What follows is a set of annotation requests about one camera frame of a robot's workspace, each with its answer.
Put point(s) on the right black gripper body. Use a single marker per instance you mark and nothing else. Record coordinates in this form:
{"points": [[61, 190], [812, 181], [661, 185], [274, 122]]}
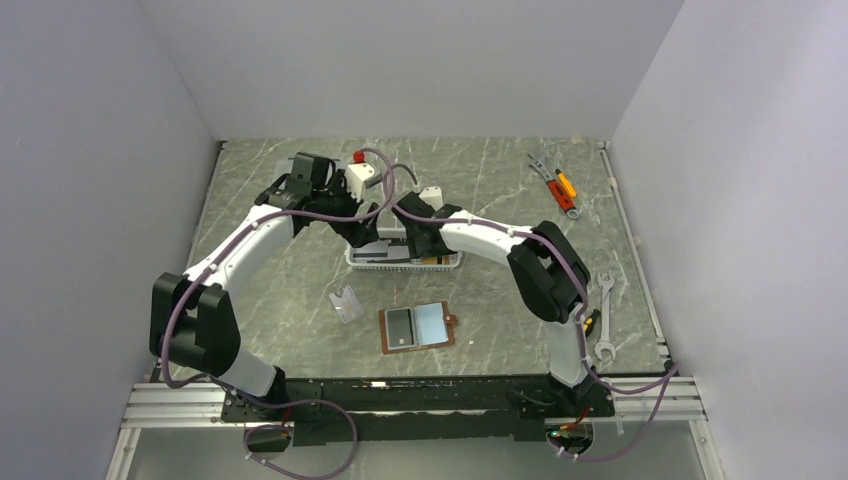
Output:
{"points": [[417, 249]]}

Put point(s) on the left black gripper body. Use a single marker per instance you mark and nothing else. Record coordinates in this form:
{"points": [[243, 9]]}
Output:
{"points": [[338, 201]]}

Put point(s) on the white plastic basket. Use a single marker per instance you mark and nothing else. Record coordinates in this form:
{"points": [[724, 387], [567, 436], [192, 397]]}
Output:
{"points": [[397, 236]]}

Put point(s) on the white striped card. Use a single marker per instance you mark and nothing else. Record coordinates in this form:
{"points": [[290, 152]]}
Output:
{"points": [[380, 252]]}

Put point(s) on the brown leather card holder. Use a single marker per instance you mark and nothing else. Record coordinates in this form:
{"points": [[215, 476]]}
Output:
{"points": [[434, 327]]}

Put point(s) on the clear plastic card sleeve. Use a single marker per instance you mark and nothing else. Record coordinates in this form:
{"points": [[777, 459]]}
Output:
{"points": [[347, 305]]}

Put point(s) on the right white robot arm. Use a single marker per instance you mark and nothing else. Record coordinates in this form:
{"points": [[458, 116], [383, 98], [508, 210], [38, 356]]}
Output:
{"points": [[551, 277]]}

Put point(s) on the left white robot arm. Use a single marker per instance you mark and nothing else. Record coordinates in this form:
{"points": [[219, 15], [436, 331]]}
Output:
{"points": [[193, 323]]}

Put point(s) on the red adjustable wrench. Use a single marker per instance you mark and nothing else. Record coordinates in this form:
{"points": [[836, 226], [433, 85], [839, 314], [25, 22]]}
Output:
{"points": [[563, 199]]}

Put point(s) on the yellow black screwdriver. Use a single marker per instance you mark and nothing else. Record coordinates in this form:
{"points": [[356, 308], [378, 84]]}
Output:
{"points": [[590, 321]]}

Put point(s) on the silver open-end wrench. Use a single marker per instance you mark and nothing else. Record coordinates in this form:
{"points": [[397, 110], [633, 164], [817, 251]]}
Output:
{"points": [[604, 346]]}

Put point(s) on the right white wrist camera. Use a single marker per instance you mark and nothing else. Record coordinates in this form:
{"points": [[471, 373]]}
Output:
{"points": [[432, 196]]}

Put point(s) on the yellow handled screwdriver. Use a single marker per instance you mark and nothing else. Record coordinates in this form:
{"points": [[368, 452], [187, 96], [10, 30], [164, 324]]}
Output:
{"points": [[565, 184]]}

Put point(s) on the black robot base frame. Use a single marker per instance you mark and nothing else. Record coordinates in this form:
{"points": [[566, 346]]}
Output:
{"points": [[519, 407]]}

